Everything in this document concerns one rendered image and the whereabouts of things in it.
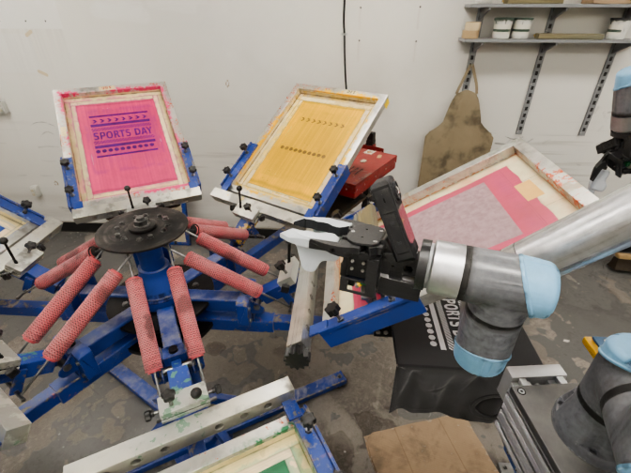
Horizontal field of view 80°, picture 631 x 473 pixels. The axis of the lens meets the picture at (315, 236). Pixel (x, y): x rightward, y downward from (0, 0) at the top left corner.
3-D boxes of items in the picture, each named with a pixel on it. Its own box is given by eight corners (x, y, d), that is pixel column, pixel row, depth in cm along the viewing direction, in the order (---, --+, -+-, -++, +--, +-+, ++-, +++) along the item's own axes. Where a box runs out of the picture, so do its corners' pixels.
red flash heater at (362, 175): (339, 155, 277) (340, 139, 271) (397, 168, 255) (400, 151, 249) (289, 183, 234) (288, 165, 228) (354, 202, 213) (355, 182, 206)
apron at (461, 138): (476, 194, 327) (510, 62, 271) (479, 198, 321) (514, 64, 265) (415, 192, 330) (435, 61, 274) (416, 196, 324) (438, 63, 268)
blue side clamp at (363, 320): (423, 299, 105) (413, 282, 102) (427, 312, 100) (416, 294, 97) (331, 335, 114) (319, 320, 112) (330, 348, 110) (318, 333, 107)
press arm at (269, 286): (306, 277, 139) (299, 267, 137) (305, 287, 134) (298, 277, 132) (269, 294, 145) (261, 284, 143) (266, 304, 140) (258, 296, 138)
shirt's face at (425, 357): (499, 285, 159) (499, 284, 158) (546, 372, 122) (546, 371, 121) (384, 281, 161) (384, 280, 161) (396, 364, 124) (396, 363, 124)
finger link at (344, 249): (306, 252, 51) (371, 261, 50) (307, 243, 50) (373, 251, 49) (313, 238, 55) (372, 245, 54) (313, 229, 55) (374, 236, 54)
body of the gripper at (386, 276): (333, 290, 54) (418, 310, 51) (337, 236, 51) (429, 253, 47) (348, 267, 61) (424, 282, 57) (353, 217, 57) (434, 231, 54)
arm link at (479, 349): (503, 334, 62) (522, 282, 56) (506, 389, 53) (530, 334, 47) (453, 322, 64) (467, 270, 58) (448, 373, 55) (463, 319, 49)
